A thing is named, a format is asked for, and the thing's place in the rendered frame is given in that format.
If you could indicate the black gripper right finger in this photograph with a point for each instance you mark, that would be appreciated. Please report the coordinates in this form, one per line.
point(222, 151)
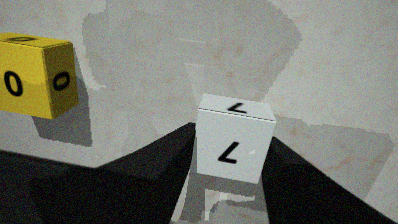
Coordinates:
point(296, 192)

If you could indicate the yellow block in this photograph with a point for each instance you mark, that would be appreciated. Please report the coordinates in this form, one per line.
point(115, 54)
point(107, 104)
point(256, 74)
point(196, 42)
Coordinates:
point(37, 75)

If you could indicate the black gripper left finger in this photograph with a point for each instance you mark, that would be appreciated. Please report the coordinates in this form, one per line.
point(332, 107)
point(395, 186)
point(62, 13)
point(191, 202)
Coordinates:
point(142, 187)

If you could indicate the white block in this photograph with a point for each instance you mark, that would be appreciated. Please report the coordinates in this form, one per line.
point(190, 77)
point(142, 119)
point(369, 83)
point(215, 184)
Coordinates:
point(232, 137)

